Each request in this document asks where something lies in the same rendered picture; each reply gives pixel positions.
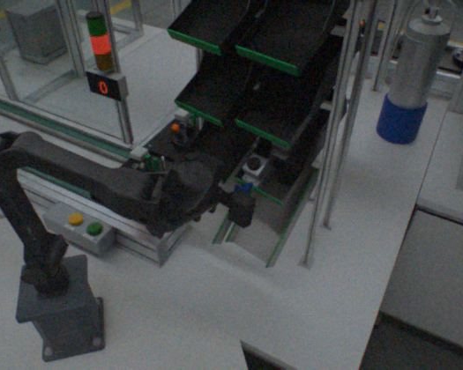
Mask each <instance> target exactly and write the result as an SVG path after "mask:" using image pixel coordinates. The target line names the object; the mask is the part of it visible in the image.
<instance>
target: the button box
mask: <svg viewBox="0 0 463 370"><path fill-rule="evenodd" d="M73 213H80V214H82V215H83V218H84V220H83V222H82V223H81V224H79V225H76V226H73V225H71V224H70V222H69V218H70V215H72V214H73ZM42 217H43V220H44V222H45V223H46V227H47V228H48V229H49V230H50V231H52V232H54V233H58V234H62V235H63V236H64V238H65V239H69V240H71V241H73V242H75V243H76V244H79V245H80V246H82V247H84V248H86V249H87V250H90V251H92V252H94V253H95V254H96V255H102V254H103V253H104V252H105V250H107V249H108V248H109V247H110V245H112V244H113V243H114V242H115V240H116V237H115V232H114V229H113V226H111V225H107V224H105V223H104V222H102V221H100V220H99V219H97V218H93V217H91V216H89V215H88V214H86V213H83V212H81V211H79V210H77V209H75V208H71V207H70V206H69V205H67V204H65V203H61V202H58V203H55V205H54V206H53V207H51V208H50V209H49V210H48V211H46V213H44V214H43V215H42ZM94 222H98V223H100V224H101V226H102V230H101V231H100V233H98V234H90V233H89V232H88V231H87V227H88V226H89V225H90V224H92V223H94Z"/></svg>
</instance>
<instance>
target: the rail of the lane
mask: <svg viewBox="0 0 463 370"><path fill-rule="evenodd" d="M17 179H18V181H19V183H20V184H21V186H22V189H23V190H24V191H25V192H26V196H27V197H28V198H29V200H30V202H31V204H32V206H34V207H36V208H39V209H41V210H42V211H45V212H46V211H48V210H49V209H50V208H51V207H53V206H54V205H55V203H58V202H61V203H65V204H67V205H69V206H70V207H71V208H75V209H77V210H79V211H81V212H83V213H86V214H88V215H89V216H91V217H93V218H97V219H99V220H100V221H102V222H104V223H105V224H107V225H111V226H113V229H114V232H115V237H116V240H115V242H114V243H113V244H112V245H114V246H116V247H118V248H120V249H121V250H123V251H126V252H128V253H130V254H131V255H134V256H136V257H138V258H140V259H141V260H143V261H145V262H148V263H151V264H152V265H154V266H156V267H159V268H161V267H162V265H163V264H164V263H165V262H166V261H167V260H168V258H169V255H168V242H167V236H166V235H163V237H162V239H161V240H160V239H159V238H157V236H152V235H151V233H150V232H149V231H148V230H146V226H145V225H141V224H139V223H138V222H136V221H135V220H132V219H127V218H124V217H122V216H120V215H119V214H116V213H114V212H113V211H111V210H110V209H106V208H104V207H103V206H101V205H99V204H97V203H93V202H91V201H89V200H88V199H86V198H84V197H81V196H79V195H76V194H74V193H73V192H70V191H68V190H66V189H64V188H60V187H58V186H57V185H55V184H54V183H51V182H48V181H45V180H43V179H42V178H41V177H36V176H35V175H33V174H31V173H28V172H26V171H24V170H22V169H20V168H18V169H17Z"/></svg>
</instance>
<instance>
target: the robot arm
mask: <svg viewBox="0 0 463 370"><path fill-rule="evenodd" d="M21 167H31V168H32V169H35V170H36V171H39V172H42V173H44V174H47V175H49V176H50V177H55V178H57V179H58V180H60V181H63V182H67V183H69V184H70V185H72V186H74V187H76V188H80V189H83V190H84V191H86V192H89V193H92V194H94V195H95V196H97V197H99V198H100V200H101V201H102V202H103V203H104V205H105V206H106V208H107V209H110V210H111V211H113V212H114V213H116V214H119V215H120V216H122V217H124V218H127V219H136V218H143V217H144V216H145V215H148V214H151V217H150V219H149V221H148V222H147V224H146V230H148V231H149V232H150V233H151V235H152V236H157V238H159V239H160V240H161V239H162V237H163V235H165V233H170V232H173V231H174V230H176V229H178V228H179V227H180V226H183V225H185V224H187V223H189V221H191V220H194V221H195V222H198V221H199V220H200V219H201V215H203V214H205V212H207V211H209V212H210V213H211V214H213V213H215V212H216V205H218V204H223V205H225V206H227V208H229V210H228V211H229V214H228V220H231V221H232V222H233V223H235V224H237V225H238V226H240V227H242V228H245V227H248V226H250V224H251V220H252V218H253V214H254V207H255V203H256V198H254V197H253V196H250V195H249V192H250V190H251V188H252V186H253V182H248V183H246V184H244V185H243V186H241V187H239V186H238V185H235V190H234V191H233V192H231V193H227V191H225V190H223V189H221V187H220V186H218V184H219V183H220V181H221V176H222V175H223V174H224V173H226V171H227V163H226V162H225V161H224V160H221V159H218V158H216V157H215V156H213V155H210V154H204V153H202V152H200V151H199V150H196V151H195V152H194V153H193V152H190V153H189V154H187V155H183V158H182V157H180V158H178V159H175V160H174V161H173V162H172V166H171V168H170V170H169V171H159V172H141V171H136V170H134V169H130V168H128V167H113V168H112V167H109V166H103V165H101V164H100V163H98V162H95V161H92V160H90V159H88V158H85V157H84V156H79V155H78V154H77V153H75V152H72V151H68V150H66V149H65V148H63V147H61V146H58V145H55V144H53V143H50V142H49V141H46V140H44V139H42V137H41V136H40V135H39V134H37V133H36V132H34V131H23V132H20V133H18V132H16V131H4V132H1V133H0V209H1V211H2V212H3V213H4V216H5V217H6V218H7V219H8V222H9V223H10V224H11V226H12V227H13V230H14V231H15V233H17V235H18V237H19V238H20V240H21V241H22V243H23V260H24V263H25V264H26V267H25V269H24V270H23V273H22V274H21V276H20V279H21V280H23V281H24V283H26V284H31V285H34V288H35V289H36V291H37V293H36V299H37V300H40V299H47V298H52V297H55V296H59V295H63V294H67V285H68V284H69V283H70V275H69V274H68V270H67V269H66V267H65V265H62V264H61V261H62V260H63V258H64V256H65V255H66V254H65V253H66V251H67V249H68V247H69V244H67V243H66V242H65V239H64V237H63V235H62V234H56V233H50V232H48V231H47V230H46V227H45V226H44V225H43V223H42V222H41V218H39V216H38V214H37V212H36V210H35V208H34V207H33V206H32V204H31V202H30V200H29V198H28V197H27V196H26V192H25V191H24V190H23V189H22V186H21V184H20V183H19V181H18V179H17V169H18V168H21Z"/></svg>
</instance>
